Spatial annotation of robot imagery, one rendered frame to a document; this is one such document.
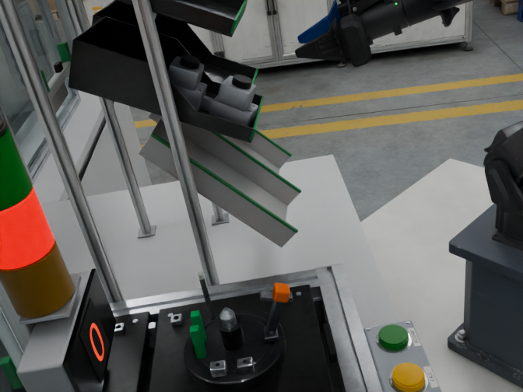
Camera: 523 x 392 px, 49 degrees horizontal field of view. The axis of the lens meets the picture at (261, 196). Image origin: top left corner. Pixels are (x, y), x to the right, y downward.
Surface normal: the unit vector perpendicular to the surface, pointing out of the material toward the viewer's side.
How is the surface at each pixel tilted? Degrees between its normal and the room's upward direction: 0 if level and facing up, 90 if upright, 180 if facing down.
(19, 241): 90
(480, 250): 0
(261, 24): 90
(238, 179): 45
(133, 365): 0
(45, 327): 0
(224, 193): 90
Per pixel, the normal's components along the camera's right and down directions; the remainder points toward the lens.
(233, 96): -0.27, 0.47
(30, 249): 0.68, 0.28
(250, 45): -0.06, 0.52
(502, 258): -0.15, -0.85
